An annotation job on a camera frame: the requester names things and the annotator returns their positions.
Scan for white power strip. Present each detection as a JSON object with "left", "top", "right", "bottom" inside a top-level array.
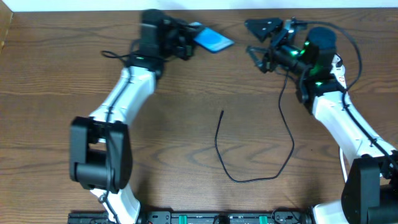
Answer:
[{"left": 330, "top": 54, "right": 347, "bottom": 89}]

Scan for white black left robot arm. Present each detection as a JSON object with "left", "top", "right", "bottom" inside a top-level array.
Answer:
[{"left": 69, "top": 9, "right": 204, "bottom": 223}]

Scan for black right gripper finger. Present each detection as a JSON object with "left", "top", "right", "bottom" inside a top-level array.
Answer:
[
  {"left": 246, "top": 45, "right": 270, "bottom": 70},
  {"left": 244, "top": 17, "right": 283, "bottom": 42}
]

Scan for blue Galaxy smartphone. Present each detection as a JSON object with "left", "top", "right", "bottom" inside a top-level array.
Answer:
[{"left": 190, "top": 22, "right": 234, "bottom": 54}]

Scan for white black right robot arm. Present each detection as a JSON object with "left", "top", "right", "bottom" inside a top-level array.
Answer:
[{"left": 244, "top": 18, "right": 397, "bottom": 223}]

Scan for black charger cable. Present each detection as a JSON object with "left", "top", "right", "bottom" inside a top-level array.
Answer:
[{"left": 214, "top": 70, "right": 295, "bottom": 184}]

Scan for white power strip cord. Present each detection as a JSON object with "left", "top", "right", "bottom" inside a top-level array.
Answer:
[{"left": 338, "top": 146, "right": 349, "bottom": 183}]

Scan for black mounting rail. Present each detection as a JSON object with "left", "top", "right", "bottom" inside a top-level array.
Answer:
[{"left": 67, "top": 209, "right": 314, "bottom": 224}]

